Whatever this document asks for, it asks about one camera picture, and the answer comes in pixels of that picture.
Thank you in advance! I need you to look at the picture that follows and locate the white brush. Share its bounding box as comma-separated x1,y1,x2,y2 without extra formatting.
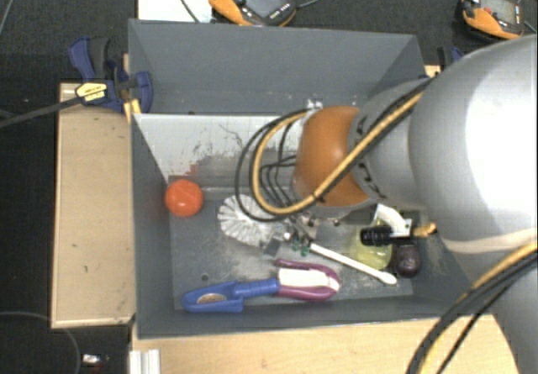
216,193,398,286

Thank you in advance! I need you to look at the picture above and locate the blue scoop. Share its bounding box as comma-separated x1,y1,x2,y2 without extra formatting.
181,277,282,315

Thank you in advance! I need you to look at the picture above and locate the grey metal bin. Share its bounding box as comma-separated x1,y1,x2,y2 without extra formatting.
125,18,475,340

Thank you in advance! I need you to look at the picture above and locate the dark purple plum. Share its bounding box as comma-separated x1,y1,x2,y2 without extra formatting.
392,243,423,280

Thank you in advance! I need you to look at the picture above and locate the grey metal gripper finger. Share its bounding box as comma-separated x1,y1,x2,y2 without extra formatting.
263,235,284,259

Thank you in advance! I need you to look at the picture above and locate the black cylinder on white bracket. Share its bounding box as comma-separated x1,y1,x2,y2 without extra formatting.
359,203,438,247

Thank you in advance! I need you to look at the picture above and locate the pale wood board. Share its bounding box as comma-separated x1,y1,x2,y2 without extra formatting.
50,82,137,329

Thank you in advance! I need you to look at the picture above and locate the orange ball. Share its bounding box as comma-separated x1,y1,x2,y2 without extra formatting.
164,178,205,219

